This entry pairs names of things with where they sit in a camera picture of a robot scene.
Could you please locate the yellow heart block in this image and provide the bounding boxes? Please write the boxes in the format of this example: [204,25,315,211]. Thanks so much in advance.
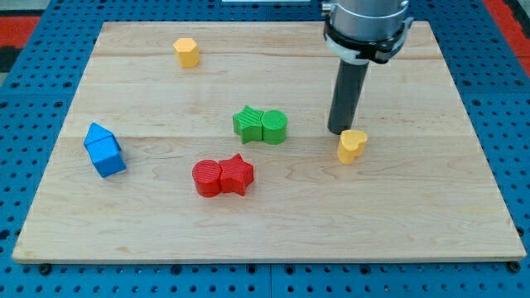
[336,129,368,165]

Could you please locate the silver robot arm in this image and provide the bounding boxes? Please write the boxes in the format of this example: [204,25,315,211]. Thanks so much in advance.
[321,0,412,65]

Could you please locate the green cylinder block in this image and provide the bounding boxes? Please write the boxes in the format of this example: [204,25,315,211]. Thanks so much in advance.
[261,110,287,145]

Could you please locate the green star block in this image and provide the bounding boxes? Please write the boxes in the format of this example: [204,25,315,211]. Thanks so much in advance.
[233,105,264,144]

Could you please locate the red star block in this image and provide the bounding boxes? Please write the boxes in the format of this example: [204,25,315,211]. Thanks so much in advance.
[219,153,254,196]

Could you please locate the red cylinder block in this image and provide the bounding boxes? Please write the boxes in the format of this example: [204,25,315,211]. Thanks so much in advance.
[192,160,222,198]

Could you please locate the wooden board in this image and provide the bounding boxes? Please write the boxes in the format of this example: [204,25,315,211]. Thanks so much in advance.
[12,22,527,264]

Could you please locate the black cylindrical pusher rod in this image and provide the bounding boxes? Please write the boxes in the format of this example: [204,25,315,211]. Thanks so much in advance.
[327,61,368,135]

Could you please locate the yellow hexagon block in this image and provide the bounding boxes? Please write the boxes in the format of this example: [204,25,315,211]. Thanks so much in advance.
[173,37,200,68]

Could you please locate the blue cube block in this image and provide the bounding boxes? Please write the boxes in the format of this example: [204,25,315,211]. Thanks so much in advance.
[85,137,126,178]

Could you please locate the blue triangle block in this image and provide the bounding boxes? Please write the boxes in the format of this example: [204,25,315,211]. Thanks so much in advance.
[84,123,122,151]

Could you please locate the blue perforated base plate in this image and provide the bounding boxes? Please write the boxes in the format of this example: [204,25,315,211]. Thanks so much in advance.
[1,1,529,297]

